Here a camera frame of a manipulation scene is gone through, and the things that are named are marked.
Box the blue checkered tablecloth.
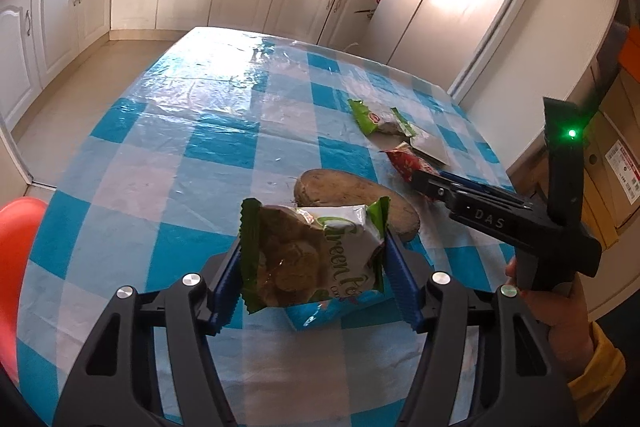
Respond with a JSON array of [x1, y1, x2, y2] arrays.
[[17, 27, 518, 427]]

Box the red snack wrapper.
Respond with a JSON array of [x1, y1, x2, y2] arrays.
[[382, 143, 443, 182]]

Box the person's right forearm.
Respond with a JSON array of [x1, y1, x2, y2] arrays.
[[547, 322, 627, 410]]

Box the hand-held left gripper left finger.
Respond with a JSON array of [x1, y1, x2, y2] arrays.
[[52, 239, 246, 427]]

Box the small green wrapper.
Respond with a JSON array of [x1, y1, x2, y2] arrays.
[[347, 98, 418, 138]]

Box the brown oval scrap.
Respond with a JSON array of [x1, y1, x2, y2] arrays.
[[292, 168, 421, 244]]

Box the silver foil wrapper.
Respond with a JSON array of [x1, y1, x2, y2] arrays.
[[410, 129, 451, 165]]

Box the person's right hand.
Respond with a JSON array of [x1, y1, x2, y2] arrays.
[[505, 257, 592, 339]]

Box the cardboard box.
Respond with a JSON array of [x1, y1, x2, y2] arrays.
[[582, 52, 640, 248]]

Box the green cookie packet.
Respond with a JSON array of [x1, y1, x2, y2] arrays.
[[239, 197, 392, 314]]

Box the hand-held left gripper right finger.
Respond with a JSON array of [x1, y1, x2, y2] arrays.
[[382, 229, 581, 427]]

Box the blue packet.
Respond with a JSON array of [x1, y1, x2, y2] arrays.
[[282, 294, 391, 332]]

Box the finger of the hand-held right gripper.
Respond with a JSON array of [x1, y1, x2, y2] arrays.
[[411, 171, 463, 208], [440, 171, 533, 206]]

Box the orange plastic chair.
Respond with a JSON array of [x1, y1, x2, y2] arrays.
[[0, 198, 48, 383]]

